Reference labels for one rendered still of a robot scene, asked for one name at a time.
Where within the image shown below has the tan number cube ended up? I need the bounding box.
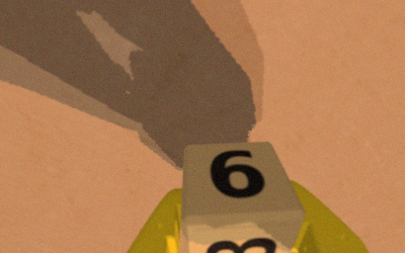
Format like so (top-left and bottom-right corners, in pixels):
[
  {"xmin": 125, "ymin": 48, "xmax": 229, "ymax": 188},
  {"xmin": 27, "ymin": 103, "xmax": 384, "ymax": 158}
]
[{"xmin": 181, "ymin": 141, "xmax": 306, "ymax": 253}]

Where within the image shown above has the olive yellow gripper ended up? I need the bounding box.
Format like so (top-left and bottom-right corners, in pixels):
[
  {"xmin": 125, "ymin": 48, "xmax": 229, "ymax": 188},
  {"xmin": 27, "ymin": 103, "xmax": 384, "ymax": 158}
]
[{"xmin": 126, "ymin": 180, "xmax": 369, "ymax": 253}]

